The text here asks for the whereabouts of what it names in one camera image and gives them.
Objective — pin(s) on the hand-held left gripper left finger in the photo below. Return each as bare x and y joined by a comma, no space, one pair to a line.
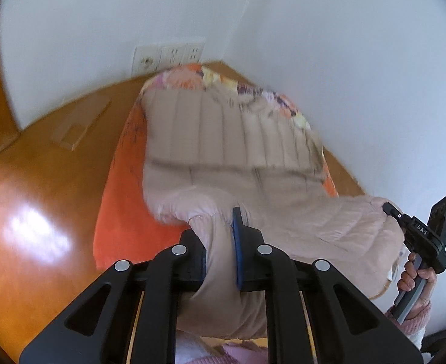
192,252

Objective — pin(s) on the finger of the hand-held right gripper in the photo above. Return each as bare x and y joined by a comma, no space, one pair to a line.
395,214

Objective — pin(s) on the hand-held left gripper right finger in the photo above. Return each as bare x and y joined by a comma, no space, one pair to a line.
238,244

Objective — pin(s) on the beige puffer jacket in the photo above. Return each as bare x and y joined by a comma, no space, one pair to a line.
283,212

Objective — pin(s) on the person's right forearm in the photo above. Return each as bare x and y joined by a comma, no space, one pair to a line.
412,324

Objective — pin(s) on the person's right hand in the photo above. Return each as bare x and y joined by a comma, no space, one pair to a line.
426,278

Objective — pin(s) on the orange floral blanket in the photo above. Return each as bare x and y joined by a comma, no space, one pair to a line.
122,216

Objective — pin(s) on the person's pink clothing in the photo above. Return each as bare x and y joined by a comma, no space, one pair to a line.
226,350

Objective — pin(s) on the round-port wall socket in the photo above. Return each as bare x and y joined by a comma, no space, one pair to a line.
146,62

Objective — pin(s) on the white power wall socket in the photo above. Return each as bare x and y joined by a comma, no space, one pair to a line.
194,52
173,56

